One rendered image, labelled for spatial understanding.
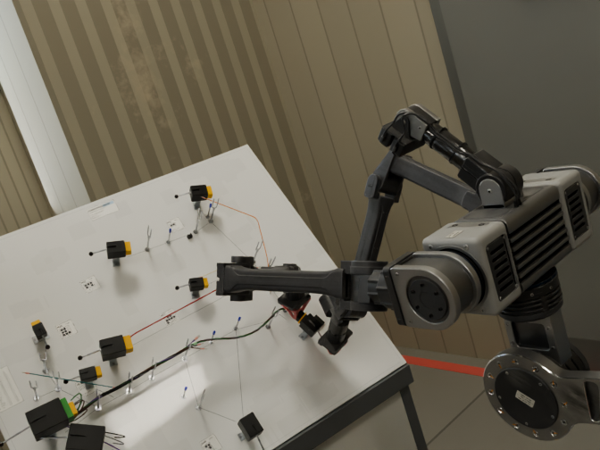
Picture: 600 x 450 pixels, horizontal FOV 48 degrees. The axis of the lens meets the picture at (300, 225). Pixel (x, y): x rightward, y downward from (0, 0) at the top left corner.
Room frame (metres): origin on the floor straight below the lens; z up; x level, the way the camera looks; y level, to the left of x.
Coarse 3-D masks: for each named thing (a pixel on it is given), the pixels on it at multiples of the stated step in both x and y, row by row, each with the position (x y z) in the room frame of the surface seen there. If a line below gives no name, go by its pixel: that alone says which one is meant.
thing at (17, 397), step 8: (0, 376) 1.84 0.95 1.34; (8, 376) 1.84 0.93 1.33; (0, 384) 1.82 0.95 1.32; (8, 384) 1.82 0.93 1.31; (0, 392) 1.80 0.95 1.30; (8, 392) 1.81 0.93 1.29; (16, 392) 1.81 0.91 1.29; (0, 400) 1.79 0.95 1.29; (8, 400) 1.79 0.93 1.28; (16, 400) 1.79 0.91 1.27; (0, 408) 1.77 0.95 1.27; (8, 408) 1.78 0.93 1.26
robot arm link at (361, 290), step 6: (354, 276) 1.29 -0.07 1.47; (360, 276) 1.27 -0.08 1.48; (366, 276) 1.25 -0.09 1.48; (354, 282) 1.29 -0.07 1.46; (360, 282) 1.26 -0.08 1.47; (366, 282) 1.25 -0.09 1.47; (354, 288) 1.28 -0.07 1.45; (360, 288) 1.26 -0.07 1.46; (366, 288) 1.24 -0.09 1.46; (354, 294) 1.28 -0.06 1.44; (360, 294) 1.26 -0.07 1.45; (366, 294) 1.24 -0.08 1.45; (354, 300) 1.28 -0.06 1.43; (360, 300) 1.25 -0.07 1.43; (366, 300) 1.24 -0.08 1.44
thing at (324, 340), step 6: (348, 330) 1.98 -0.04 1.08; (324, 336) 1.96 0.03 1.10; (330, 336) 1.93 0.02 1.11; (336, 336) 1.92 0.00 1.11; (342, 336) 1.92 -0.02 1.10; (348, 336) 1.97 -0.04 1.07; (318, 342) 1.95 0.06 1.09; (324, 342) 1.95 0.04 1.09; (330, 342) 1.95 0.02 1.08; (336, 342) 1.94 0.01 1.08; (342, 342) 1.95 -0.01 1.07; (330, 348) 1.93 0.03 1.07; (336, 348) 1.93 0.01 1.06
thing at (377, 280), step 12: (408, 252) 1.22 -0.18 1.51; (396, 264) 1.18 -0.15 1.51; (372, 276) 1.24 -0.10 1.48; (384, 276) 1.17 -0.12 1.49; (372, 288) 1.22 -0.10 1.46; (384, 288) 1.18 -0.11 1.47; (372, 300) 1.23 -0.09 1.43; (384, 300) 1.19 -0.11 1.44; (396, 300) 1.16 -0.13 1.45; (396, 312) 1.17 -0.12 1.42
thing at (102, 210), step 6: (102, 204) 2.30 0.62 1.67; (108, 204) 2.30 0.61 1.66; (114, 204) 2.31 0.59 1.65; (90, 210) 2.28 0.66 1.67; (96, 210) 2.28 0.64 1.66; (102, 210) 2.28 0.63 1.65; (108, 210) 2.29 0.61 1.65; (114, 210) 2.29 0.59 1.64; (90, 216) 2.26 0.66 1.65; (96, 216) 2.26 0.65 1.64; (102, 216) 2.27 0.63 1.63
